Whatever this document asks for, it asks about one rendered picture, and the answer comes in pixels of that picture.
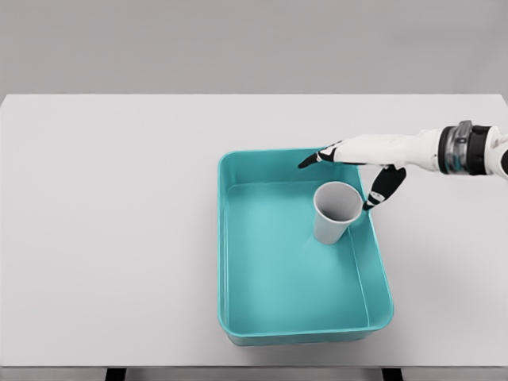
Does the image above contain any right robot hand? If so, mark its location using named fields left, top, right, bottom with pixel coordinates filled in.
left=298, top=133, right=418, bottom=212

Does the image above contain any white paper cup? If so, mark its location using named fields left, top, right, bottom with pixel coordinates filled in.
left=313, top=181, right=364, bottom=245

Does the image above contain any teal plastic basket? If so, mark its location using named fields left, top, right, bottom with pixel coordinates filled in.
left=217, top=148, right=394, bottom=348

